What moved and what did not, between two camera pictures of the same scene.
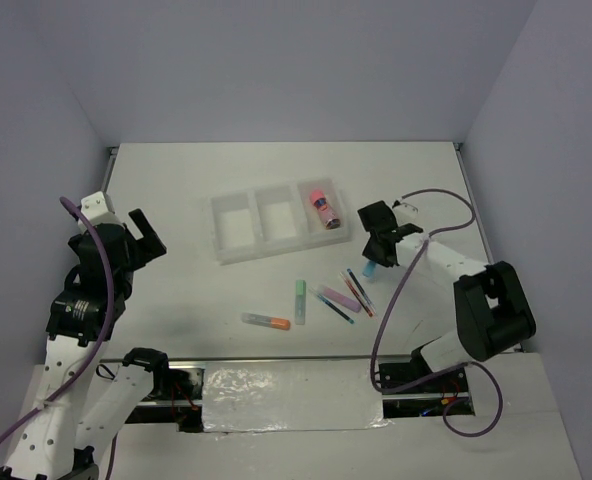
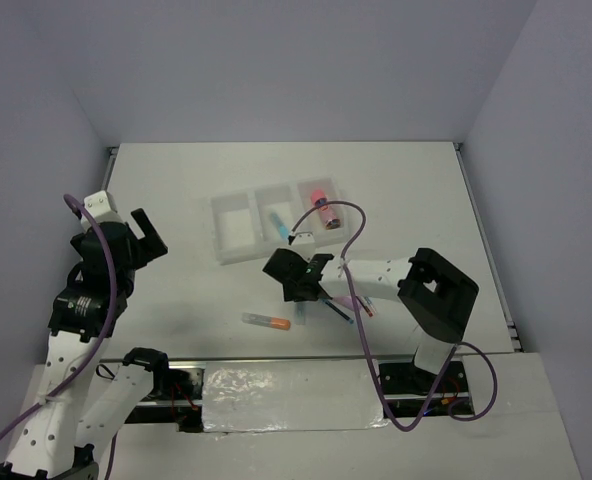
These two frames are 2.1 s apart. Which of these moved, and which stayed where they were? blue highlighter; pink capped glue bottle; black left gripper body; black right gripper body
Moved: black right gripper body; blue highlighter
Stayed: pink capped glue bottle; black left gripper body
